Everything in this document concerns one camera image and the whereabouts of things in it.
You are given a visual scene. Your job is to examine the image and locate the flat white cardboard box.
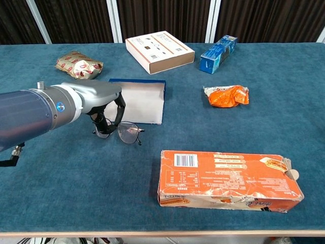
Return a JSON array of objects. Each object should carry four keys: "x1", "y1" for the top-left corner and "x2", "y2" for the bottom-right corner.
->
[{"x1": 125, "y1": 30, "x2": 196, "y2": 75}]

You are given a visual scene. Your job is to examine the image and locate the blue long carton box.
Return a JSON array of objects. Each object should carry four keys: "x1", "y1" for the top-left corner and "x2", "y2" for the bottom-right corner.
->
[{"x1": 199, "y1": 35, "x2": 238, "y2": 75}]

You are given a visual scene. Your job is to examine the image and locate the dark brown pleated curtain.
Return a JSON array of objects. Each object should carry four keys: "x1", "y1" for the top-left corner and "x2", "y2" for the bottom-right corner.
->
[{"x1": 0, "y1": 0, "x2": 325, "y2": 45}]

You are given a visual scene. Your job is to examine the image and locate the black white clutter under table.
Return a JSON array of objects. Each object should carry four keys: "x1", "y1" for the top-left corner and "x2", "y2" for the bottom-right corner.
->
[{"x1": 15, "y1": 237, "x2": 122, "y2": 244}]

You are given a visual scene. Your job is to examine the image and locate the teal blue table cloth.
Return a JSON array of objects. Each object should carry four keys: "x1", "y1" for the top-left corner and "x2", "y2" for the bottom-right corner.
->
[{"x1": 0, "y1": 42, "x2": 325, "y2": 232}]

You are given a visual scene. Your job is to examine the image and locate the orange crumpled snack bag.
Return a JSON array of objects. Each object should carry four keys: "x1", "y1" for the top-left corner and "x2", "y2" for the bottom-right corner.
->
[{"x1": 203, "y1": 84, "x2": 250, "y2": 108}]

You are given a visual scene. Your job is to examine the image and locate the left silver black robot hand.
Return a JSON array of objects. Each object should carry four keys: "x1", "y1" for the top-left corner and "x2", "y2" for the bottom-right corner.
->
[{"x1": 62, "y1": 79, "x2": 126, "y2": 139}]

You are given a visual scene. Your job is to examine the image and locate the white metal frame post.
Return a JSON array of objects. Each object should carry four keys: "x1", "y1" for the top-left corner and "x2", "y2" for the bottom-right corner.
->
[
  {"x1": 106, "y1": 0, "x2": 123, "y2": 44},
  {"x1": 316, "y1": 25, "x2": 325, "y2": 43},
  {"x1": 25, "y1": 0, "x2": 53, "y2": 45},
  {"x1": 204, "y1": 0, "x2": 222, "y2": 44}
]

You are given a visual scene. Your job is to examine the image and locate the blue glasses case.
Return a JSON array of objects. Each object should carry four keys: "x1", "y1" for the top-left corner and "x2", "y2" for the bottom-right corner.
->
[{"x1": 105, "y1": 78, "x2": 167, "y2": 125}]

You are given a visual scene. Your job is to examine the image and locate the large worn orange carton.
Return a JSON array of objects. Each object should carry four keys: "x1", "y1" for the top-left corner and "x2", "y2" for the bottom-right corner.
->
[{"x1": 157, "y1": 149, "x2": 305, "y2": 214}]

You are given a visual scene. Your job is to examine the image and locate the black thin-framed eyeglasses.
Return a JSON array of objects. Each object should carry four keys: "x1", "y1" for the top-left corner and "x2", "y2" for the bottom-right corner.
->
[{"x1": 92, "y1": 121, "x2": 145, "y2": 146}]

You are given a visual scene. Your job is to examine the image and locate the gold foil snack packet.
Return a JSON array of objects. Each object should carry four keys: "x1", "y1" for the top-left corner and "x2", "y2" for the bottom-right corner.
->
[{"x1": 54, "y1": 51, "x2": 104, "y2": 81}]

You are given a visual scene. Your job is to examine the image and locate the black arm cable with connector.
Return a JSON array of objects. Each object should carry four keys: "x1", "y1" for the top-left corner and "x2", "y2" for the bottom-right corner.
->
[{"x1": 0, "y1": 142, "x2": 26, "y2": 168}]

